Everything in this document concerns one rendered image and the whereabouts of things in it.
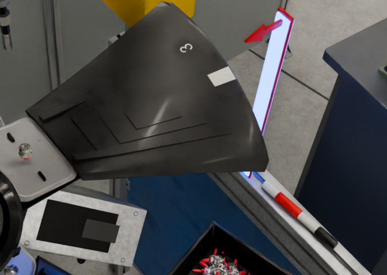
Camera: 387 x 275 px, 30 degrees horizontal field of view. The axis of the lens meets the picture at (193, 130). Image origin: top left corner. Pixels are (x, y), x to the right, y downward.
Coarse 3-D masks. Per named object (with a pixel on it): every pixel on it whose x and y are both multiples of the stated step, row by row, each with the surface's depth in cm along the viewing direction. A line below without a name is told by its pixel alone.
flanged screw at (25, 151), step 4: (24, 144) 68; (28, 144) 68; (20, 148) 68; (24, 148) 69; (28, 148) 68; (20, 152) 68; (24, 152) 68; (28, 152) 68; (32, 152) 69; (20, 156) 68; (24, 156) 68; (28, 156) 68
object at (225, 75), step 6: (228, 66) 82; (216, 72) 81; (222, 72) 82; (228, 72) 82; (210, 78) 81; (216, 78) 81; (222, 78) 81; (228, 78) 82; (234, 78) 82; (216, 84) 80
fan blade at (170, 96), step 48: (144, 48) 80; (48, 96) 74; (96, 96) 75; (144, 96) 76; (192, 96) 78; (240, 96) 81; (96, 144) 71; (144, 144) 73; (192, 144) 75; (240, 144) 78
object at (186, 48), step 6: (180, 42) 81; (186, 42) 82; (192, 42) 82; (174, 48) 81; (180, 48) 81; (186, 48) 81; (192, 48) 82; (198, 48) 82; (180, 54) 81; (186, 54) 81
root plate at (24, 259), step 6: (18, 246) 73; (24, 252) 74; (12, 258) 72; (18, 258) 72; (24, 258) 73; (30, 258) 74; (18, 264) 72; (24, 264) 73; (30, 264) 74; (24, 270) 72; (30, 270) 73
